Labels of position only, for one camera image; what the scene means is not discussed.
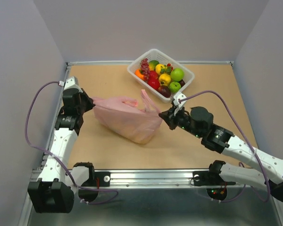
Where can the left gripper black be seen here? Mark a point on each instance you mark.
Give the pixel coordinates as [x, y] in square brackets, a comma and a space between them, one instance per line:
[89, 104]

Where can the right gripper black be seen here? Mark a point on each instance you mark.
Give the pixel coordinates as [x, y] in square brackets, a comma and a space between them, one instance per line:
[169, 117]

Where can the pink plastic bag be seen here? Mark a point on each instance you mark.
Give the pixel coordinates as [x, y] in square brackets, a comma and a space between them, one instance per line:
[123, 116]

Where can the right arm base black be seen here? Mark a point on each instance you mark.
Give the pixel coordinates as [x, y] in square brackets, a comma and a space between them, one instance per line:
[217, 187]

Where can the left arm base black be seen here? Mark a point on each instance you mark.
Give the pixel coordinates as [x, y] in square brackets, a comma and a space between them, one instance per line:
[96, 179]

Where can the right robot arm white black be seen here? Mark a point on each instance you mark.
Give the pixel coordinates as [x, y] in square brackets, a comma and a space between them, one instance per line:
[264, 171]

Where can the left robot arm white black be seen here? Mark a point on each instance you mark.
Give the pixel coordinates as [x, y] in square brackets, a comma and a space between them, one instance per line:
[54, 190]

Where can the orange fruit inside bag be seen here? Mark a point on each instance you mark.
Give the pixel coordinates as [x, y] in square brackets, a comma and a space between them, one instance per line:
[142, 138]

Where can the dark purple plum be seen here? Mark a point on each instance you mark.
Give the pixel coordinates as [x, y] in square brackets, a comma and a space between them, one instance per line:
[164, 91]

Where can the small green apple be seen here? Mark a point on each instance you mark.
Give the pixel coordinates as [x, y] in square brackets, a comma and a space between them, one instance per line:
[174, 86]

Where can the red apple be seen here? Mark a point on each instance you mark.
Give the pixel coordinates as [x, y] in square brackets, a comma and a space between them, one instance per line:
[154, 83]

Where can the small dark plum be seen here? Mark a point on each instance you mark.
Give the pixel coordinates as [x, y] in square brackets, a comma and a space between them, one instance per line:
[182, 83]

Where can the yellow bell pepper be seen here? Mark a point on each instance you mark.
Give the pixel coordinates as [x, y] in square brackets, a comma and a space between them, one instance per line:
[165, 79]

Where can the red strawberry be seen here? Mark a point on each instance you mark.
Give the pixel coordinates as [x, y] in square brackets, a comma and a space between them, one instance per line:
[153, 75]

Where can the large green apple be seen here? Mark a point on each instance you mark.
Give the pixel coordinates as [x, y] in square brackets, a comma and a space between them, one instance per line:
[177, 74]

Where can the red cherries with leaves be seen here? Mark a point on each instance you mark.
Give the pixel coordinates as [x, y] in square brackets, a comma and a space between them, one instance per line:
[166, 69]

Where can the purple grape bunch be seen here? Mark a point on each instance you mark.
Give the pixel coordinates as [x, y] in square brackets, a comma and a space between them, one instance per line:
[144, 69]

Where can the orange tangerine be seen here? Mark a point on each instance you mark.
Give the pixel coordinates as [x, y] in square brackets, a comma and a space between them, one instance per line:
[140, 75]

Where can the green yellow mango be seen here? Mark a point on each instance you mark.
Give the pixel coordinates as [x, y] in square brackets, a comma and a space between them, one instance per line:
[152, 64]

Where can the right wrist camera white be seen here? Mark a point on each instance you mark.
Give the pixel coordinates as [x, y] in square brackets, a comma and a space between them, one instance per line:
[178, 102]

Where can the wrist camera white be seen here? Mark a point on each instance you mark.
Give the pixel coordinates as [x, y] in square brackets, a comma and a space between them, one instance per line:
[70, 83]
[178, 102]

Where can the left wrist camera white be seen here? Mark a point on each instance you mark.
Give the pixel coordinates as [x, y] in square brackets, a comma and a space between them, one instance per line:
[70, 83]

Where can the aluminium front rail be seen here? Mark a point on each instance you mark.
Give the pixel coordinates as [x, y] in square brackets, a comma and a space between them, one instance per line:
[156, 179]

